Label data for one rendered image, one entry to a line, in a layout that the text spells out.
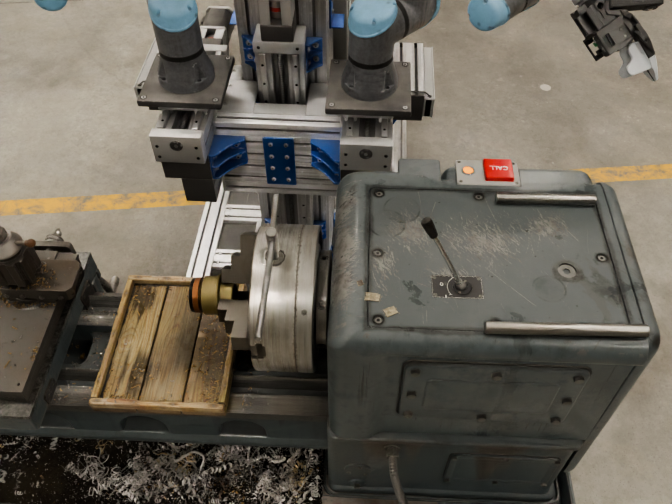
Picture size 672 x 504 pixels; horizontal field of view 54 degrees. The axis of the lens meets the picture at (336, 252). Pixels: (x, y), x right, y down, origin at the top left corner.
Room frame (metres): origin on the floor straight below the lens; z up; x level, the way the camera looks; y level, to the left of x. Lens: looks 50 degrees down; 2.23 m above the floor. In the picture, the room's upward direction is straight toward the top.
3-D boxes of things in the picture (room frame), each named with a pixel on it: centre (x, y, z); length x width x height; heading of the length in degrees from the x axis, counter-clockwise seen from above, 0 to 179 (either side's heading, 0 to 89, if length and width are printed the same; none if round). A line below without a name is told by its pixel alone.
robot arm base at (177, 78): (1.52, 0.40, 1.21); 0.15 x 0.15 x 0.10
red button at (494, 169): (1.04, -0.35, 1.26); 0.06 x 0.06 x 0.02; 87
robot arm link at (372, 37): (1.49, -0.10, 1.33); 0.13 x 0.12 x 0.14; 135
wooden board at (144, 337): (0.85, 0.39, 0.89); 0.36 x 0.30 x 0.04; 177
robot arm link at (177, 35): (1.52, 0.41, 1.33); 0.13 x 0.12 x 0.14; 17
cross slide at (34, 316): (0.89, 0.74, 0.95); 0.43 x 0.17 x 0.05; 177
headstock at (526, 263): (0.84, -0.29, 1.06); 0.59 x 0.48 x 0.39; 87
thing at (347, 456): (0.84, -0.29, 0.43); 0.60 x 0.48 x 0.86; 87
